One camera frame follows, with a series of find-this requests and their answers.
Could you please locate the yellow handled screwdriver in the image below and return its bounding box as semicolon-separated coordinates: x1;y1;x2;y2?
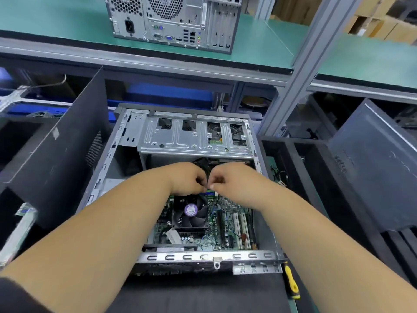
282;259;302;300

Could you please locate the grey computer case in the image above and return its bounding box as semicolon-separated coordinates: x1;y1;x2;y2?
75;104;284;278

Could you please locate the green motherboard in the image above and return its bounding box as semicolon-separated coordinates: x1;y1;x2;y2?
146;192;261;253

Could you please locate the person's left hand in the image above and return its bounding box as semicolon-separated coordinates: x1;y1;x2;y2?
159;161;209;196

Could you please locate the person's left forearm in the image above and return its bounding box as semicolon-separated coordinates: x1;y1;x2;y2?
0;169;177;313

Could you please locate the stack of cardboard boxes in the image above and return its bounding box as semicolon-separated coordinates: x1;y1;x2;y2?
270;0;417;44

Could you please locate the person's black left sleeve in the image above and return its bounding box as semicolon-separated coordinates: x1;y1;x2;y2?
0;277;53;313

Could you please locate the green upper shelf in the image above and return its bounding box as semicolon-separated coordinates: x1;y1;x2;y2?
0;0;417;102

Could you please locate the aluminium frame post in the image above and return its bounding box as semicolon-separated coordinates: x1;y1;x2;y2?
254;0;278;22
257;0;362;137

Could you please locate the empty black foam tray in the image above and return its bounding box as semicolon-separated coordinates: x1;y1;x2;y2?
261;137;417;291

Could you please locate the silver backed desktop computer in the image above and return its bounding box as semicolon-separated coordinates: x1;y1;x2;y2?
104;0;243;55

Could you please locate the green circuit board with cables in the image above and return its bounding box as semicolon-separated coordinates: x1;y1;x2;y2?
0;202;39;268

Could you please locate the person's right hand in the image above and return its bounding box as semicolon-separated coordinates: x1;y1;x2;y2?
207;161;275;209

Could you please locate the silver power supply unit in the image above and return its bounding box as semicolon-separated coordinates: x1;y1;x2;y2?
88;178;125;206

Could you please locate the black upright side panel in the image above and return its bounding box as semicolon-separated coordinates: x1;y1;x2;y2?
0;68;113;232

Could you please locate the grey side panel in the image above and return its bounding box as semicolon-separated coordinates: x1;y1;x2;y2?
326;97;417;232

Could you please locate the person's right forearm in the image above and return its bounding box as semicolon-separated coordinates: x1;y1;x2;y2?
257;186;417;313

